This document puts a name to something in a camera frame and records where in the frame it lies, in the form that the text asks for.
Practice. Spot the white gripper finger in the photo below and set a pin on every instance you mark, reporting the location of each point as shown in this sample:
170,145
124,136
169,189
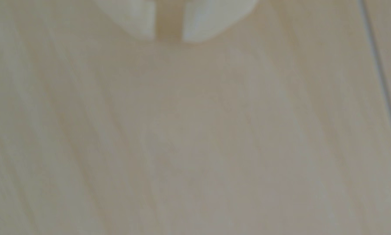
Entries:
208,16
133,16

